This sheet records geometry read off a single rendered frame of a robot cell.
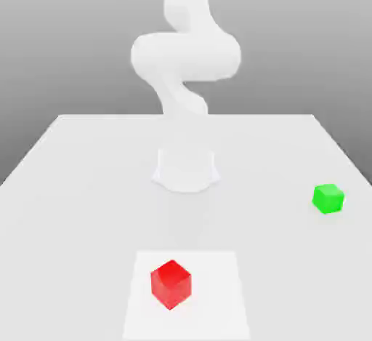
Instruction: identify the small red cube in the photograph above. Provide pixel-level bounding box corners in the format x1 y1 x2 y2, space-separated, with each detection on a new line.
150 259 193 311

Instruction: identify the small green cube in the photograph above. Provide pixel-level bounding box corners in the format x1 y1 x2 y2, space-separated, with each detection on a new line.
311 182 346 215

